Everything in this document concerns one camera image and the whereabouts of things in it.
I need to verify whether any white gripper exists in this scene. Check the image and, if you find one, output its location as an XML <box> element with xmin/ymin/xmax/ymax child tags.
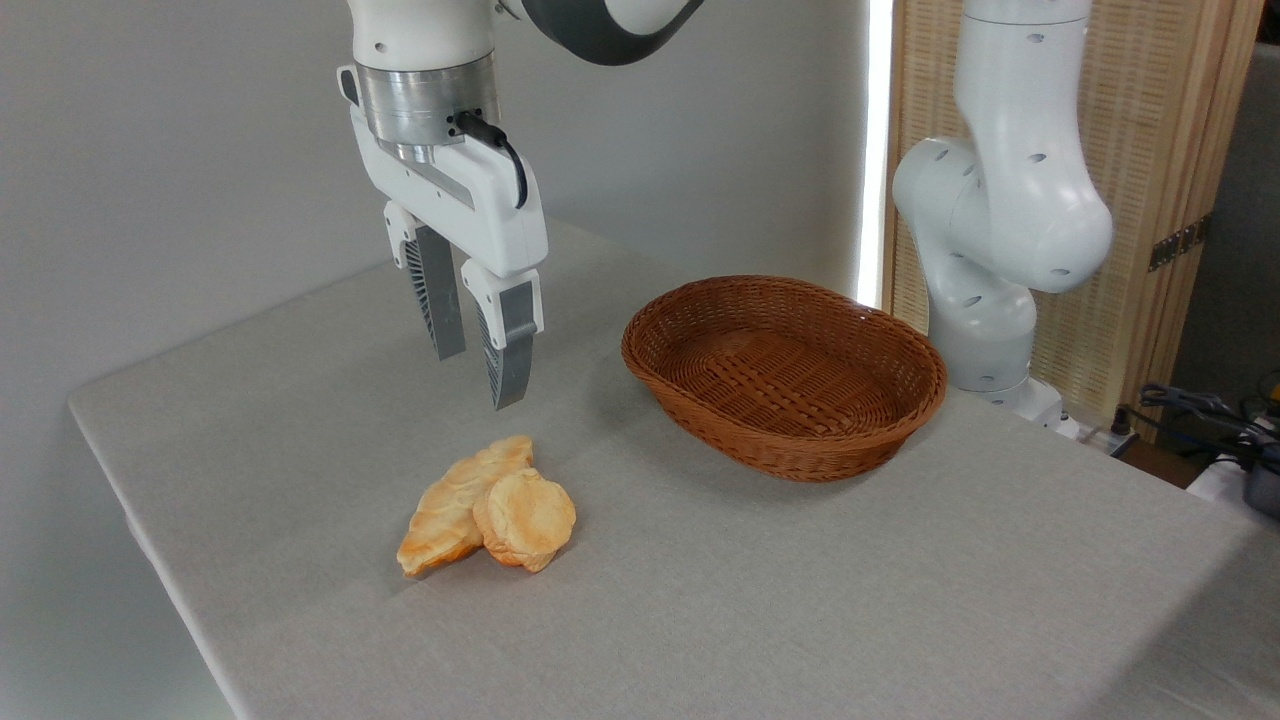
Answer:
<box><xmin>349</xmin><ymin>100</ymin><xmax>550</xmax><ymax>412</ymax></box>

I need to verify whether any round golden bread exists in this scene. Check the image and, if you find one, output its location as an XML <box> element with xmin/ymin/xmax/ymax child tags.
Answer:
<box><xmin>472</xmin><ymin>468</ymin><xmax>578</xmax><ymax>574</ymax></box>

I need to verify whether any long golden bread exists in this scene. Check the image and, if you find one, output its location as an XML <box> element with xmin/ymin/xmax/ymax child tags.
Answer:
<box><xmin>396</xmin><ymin>435</ymin><xmax>536</xmax><ymax>578</ymax></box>

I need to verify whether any brown oval wicker basket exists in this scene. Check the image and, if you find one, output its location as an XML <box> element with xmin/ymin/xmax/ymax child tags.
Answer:
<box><xmin>621</xmin><ymin>275</ymin><xmax>949</xmax><ymax>484</ymax></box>

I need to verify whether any grey tablecloth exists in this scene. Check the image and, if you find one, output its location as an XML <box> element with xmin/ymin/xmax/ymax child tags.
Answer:
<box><xmin>68</xmin><ymin>215</ymin><xmax>1280</xmax><ymax>720</ymax></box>

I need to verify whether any white power strip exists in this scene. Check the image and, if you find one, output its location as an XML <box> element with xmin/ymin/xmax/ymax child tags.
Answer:
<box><xmin>1075</xmin><ymin>424</ymin><xmax>1137</xmax><ymax>457</ymax></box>

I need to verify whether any wooden folding screen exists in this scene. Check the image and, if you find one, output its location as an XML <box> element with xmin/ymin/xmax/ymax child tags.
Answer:
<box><xmin>882</xmin><ymin>0</ymin><xmax>1266</xmax><ymax>441</ymax></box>

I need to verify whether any dark metal screen hinge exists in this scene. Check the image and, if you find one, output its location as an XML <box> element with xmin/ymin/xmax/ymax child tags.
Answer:
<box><xmin>1148</xmin><ymin>213</ymin><xmax>1213</xmax><ymax>273</ymax></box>

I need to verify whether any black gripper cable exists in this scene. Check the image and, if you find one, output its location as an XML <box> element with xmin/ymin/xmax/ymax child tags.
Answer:
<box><xmin>455</xmin><ymin>111</ymin><xmax>529</xmax><ymax>211</ymax></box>

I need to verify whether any black cable bundle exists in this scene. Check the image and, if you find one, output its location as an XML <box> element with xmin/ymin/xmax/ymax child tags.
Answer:
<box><xmin>1140</xmin><ymin>383</ymin><xmax>1280</xmax><ymax>453</ymax></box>

